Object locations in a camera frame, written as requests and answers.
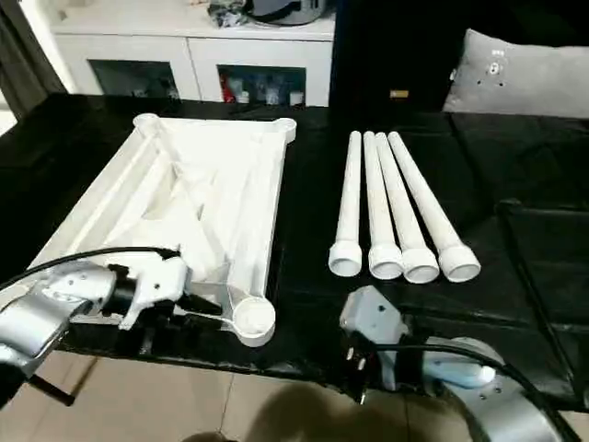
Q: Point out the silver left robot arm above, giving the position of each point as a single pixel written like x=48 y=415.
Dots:
x=41 y=317

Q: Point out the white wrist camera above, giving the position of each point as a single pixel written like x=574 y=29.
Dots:
x=156 y=281
x=373 y=313

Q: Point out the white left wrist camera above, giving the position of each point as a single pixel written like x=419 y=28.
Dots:
x=156 y=281

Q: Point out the white glass-door cabinet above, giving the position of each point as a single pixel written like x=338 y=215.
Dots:
x=193 y=55

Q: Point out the grey cushion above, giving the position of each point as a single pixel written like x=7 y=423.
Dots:
x=520 y=78

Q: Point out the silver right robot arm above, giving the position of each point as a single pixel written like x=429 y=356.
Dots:
x=488 y=405

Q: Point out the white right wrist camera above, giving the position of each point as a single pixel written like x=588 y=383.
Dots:
x=373 y=313

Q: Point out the white plastic table leg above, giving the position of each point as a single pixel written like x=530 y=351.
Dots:
x=384 y=255
x=455 y=255
x=419 y=258
x=345 y=258

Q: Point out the white plastic table top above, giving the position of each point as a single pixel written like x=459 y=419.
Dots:
x=230 y=184

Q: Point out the grey pleated curtain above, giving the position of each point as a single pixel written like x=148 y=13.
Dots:
x=23 y=50

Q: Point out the grey round cooker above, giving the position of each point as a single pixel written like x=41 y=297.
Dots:
x=285 y=11

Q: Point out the black work mat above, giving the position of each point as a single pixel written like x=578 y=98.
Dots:
x=506 y=161

